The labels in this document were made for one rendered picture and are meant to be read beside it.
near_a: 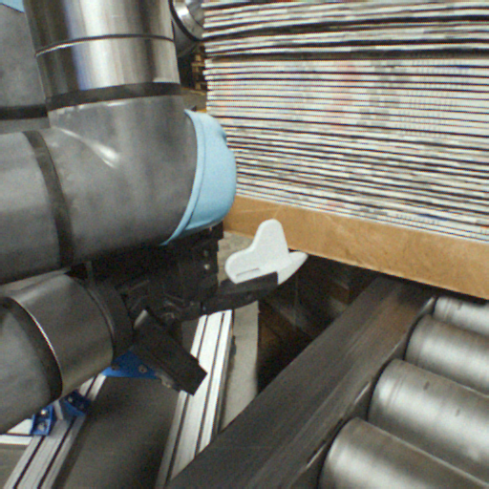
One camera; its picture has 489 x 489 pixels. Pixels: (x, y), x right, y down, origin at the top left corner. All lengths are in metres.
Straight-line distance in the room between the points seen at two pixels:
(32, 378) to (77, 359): 0.03
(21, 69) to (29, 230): 0.36
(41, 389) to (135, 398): 0.86
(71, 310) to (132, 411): 0.83
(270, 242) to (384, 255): 0.09
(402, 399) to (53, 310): 0.22
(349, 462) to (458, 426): 0.07
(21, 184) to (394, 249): 0.28
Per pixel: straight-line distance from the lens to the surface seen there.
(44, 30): 0.26
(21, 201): 0.23
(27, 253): 0.24
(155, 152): 0.24
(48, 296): 0.30
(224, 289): 0.37
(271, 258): 0.40
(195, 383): 0.42
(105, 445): 1.07
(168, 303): 0.36
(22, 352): 0.28
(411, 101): 0.36
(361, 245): 0.39
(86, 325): 0.30
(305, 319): 1.31
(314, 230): 0.41
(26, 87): 0.58
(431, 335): 0.36
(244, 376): 1.48
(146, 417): 1.10
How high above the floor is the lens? 1.00
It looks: 27 degrees down
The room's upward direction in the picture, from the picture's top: straight up
